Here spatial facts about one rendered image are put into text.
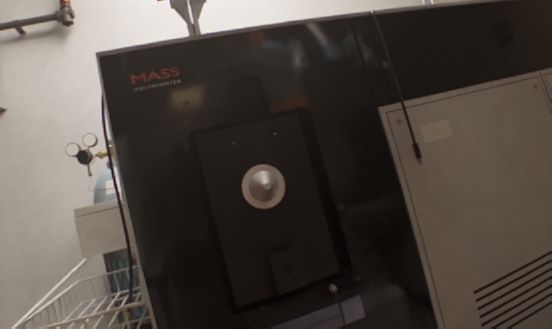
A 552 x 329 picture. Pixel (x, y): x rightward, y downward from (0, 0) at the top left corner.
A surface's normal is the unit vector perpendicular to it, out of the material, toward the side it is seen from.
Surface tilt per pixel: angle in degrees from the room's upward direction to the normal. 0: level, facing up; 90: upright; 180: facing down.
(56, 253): 90
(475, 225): 90
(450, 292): 90
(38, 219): 90
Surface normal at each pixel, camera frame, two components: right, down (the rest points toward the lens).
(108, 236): 0.20, -0.17
